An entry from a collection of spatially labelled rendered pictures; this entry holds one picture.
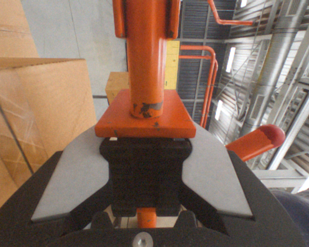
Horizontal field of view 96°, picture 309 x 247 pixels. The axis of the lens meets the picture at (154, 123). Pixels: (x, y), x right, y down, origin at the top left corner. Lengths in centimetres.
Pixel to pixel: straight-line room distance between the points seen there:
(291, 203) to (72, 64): 44
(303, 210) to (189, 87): 1107
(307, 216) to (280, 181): 191
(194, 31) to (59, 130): 1090
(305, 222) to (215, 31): 1127
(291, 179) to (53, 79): 233
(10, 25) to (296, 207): 116
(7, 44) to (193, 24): 1047
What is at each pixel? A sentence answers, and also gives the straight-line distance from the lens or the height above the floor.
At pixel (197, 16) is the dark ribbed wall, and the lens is 1116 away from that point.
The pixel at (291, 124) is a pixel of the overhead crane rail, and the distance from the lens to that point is 264.
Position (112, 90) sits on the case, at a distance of 190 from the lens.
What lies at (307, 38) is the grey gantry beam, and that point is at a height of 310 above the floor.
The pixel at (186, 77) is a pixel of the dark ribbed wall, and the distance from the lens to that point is 1108.
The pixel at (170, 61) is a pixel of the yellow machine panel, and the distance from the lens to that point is 747.
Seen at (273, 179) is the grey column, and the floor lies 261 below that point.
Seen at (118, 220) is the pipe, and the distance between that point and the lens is 24.
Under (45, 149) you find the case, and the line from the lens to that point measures 23.
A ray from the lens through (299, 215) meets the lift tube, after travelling 36.
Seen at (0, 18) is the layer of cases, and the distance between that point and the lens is 101.
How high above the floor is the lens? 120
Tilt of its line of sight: 1 degrees up
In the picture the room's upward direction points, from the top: 90 degrees clockwise
